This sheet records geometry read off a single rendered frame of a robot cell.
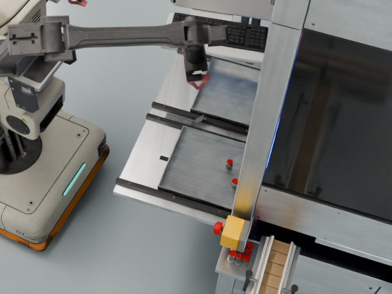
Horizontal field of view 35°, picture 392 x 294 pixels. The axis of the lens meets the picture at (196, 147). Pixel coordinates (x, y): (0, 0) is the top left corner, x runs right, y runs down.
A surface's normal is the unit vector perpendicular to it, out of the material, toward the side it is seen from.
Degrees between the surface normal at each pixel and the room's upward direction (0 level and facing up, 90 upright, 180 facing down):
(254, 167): 90
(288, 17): 90
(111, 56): 0
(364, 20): 90
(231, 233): 0
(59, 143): 0
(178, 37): 38
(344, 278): 90
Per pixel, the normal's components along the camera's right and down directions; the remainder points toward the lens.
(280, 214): -0.31, 0.78
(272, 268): 0.05, -0.56
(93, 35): 0.37, 0.00
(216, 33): 0.07, 0.03
